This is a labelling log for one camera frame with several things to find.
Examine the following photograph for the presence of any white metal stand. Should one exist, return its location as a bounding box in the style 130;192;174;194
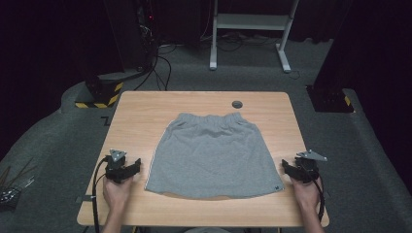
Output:
209;0;300;74

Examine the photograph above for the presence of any black floor cable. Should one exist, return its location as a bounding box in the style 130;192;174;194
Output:
133;48;173;92

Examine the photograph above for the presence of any black equipment rack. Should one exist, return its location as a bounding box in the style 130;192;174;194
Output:
103;0;160;74

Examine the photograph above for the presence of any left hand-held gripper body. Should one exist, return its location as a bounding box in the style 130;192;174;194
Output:
104;149;132;184

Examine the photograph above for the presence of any bundle of floor cables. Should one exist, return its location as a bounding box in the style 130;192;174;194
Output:
200;30;283;52

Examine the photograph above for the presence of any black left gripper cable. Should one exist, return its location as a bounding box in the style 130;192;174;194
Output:
91;156;111;233

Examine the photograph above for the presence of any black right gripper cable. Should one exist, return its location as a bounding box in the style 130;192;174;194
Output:
312;173;326;223

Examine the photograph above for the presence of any folded metal tripod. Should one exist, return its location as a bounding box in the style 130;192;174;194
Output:
0;156;37;208

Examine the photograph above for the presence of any grey cotton skirt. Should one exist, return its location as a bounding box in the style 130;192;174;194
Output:
144;112;286;201

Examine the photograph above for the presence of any black stand base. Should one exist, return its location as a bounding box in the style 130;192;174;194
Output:
305;84;355;114

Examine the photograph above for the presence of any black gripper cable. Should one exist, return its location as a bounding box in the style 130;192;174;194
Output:
91;156;111;233
312;173;326;223

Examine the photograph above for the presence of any person's right hand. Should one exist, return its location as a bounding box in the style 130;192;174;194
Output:
290;176;324;214

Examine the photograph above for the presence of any black yellow striped base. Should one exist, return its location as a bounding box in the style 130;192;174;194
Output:
75;73;124;110

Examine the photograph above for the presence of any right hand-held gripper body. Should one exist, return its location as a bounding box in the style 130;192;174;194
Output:
292;149;328;184

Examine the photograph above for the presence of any person's left hand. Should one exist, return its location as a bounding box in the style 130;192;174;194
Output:
102;175;135;216

